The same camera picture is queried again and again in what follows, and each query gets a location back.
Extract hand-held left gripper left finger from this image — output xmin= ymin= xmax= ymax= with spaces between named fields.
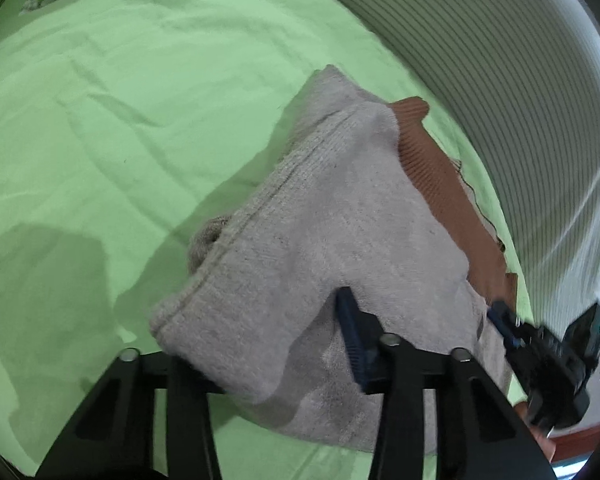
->
xmin=35 ymin=347 xmax=226 ymax=480

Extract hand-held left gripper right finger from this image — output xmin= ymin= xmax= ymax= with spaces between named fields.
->
xmin=334 ymin=287 xmax=556 ymax=480

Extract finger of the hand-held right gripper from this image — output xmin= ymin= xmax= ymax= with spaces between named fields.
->
xmin=486 ymin=300 xmax=531 ymax=351

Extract beige knit sweater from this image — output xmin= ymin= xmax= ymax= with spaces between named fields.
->
xmin=149 ymin=64 xmax=521 ymax=456

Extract person's right hand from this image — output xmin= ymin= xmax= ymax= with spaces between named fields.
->
xmin=512 ymin=400 xmax=552 ymax=461

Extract striped white duvet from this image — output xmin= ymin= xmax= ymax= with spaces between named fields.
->
xmin=285 ymin=0 xmax=600 ymax=336

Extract green bed sheet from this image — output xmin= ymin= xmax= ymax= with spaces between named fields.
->
xmin=0 ymin=0 xmax=536 ymax=478

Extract wooden bed frame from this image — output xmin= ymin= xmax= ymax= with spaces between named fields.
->
xmin=550 ymin=422 xmax=600 ymax=461

